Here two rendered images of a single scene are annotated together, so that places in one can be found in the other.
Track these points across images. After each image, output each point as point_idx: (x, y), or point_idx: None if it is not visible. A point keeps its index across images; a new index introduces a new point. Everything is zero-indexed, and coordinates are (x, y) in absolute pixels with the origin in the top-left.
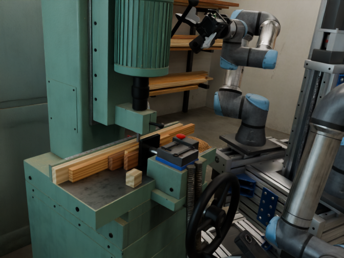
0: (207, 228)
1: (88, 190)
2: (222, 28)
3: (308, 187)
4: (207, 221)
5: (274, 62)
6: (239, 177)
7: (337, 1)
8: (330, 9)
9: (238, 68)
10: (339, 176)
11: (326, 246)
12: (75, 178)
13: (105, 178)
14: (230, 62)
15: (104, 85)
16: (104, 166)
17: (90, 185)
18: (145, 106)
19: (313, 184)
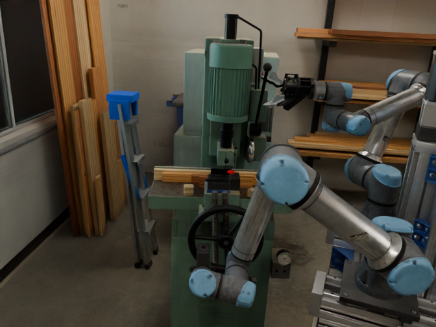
0: (274, 276)
1: (162, 187)
2: (296, 91)
3: (242, 224)
4: (211, 237)
5: (355, 128)
6: (340, 250)
7: (431, 69)
8: (429, 77)
9: (378, 134)
10: (363, 262)
11: (234, 273)
12: (164, 179)
13: (180, 186)
14: (326, 123)
15: (210, 125)
16: (188, 180)
17: (167, 185)
18: (226, 145)
19: (244, 222)
